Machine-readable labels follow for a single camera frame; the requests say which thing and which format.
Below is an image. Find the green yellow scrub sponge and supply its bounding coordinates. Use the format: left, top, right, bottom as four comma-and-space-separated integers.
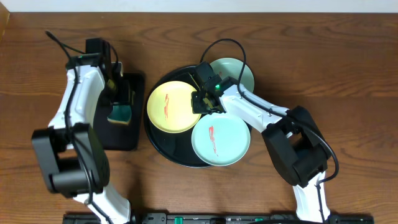
107, 105, 132, 125

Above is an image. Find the black round tray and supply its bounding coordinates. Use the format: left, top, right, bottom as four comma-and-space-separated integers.
143, 64, 255, 169

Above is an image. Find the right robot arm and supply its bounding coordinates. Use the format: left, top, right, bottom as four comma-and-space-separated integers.
192, 62, 339, 223

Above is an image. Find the light blue plate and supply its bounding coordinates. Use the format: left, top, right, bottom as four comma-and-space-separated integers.
192, 113, 251, 166
210, 58, 254, 93

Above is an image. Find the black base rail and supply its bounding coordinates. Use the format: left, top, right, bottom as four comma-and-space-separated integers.
62, 212, 375, 224

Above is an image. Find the yellow plate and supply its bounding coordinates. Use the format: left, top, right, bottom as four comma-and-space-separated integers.
147, 81, 201, 134

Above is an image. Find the black rectangular tray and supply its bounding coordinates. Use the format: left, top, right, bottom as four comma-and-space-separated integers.
94, 73, 145, 151

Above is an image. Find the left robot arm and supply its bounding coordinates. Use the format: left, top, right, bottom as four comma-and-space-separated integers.
32, 38, 131, 223

